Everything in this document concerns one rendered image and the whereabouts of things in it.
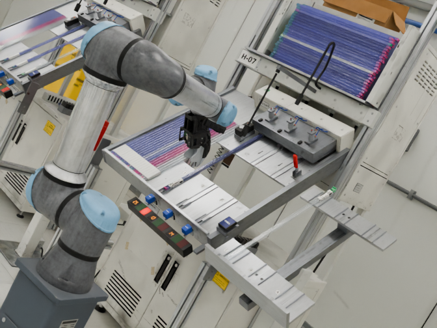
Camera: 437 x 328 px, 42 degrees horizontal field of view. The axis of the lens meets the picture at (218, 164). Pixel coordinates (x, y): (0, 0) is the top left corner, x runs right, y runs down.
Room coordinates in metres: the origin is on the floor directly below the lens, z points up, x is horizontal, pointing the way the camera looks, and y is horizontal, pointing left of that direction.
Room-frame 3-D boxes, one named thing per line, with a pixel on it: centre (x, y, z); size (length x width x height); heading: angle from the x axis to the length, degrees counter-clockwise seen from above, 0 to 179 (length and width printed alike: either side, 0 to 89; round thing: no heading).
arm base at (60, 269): (1.43, 0.21, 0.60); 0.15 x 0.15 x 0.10
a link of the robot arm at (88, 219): (1.43, 0.22, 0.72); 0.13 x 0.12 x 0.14; 66
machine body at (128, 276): (2.58, -0.23, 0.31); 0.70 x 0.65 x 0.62; 51
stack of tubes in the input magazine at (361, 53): (2.44, -0.20, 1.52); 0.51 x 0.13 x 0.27; 51
